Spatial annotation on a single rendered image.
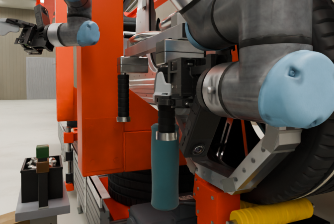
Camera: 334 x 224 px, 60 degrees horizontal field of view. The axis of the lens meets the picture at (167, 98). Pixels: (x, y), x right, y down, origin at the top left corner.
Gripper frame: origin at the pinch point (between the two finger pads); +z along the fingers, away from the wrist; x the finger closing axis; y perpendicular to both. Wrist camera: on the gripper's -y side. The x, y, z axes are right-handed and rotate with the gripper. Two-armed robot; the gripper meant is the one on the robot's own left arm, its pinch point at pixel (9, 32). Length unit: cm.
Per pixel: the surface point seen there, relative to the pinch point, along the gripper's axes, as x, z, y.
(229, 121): 24, -76, 21
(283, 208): 22, -92, 44
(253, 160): 5, -84, 36
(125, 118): 12, -46, 26
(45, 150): 14.0, -17.8, 37.3
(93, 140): 28.1, -25.9, 30.0
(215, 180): 18, -74, 40
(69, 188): 135, 54, 48
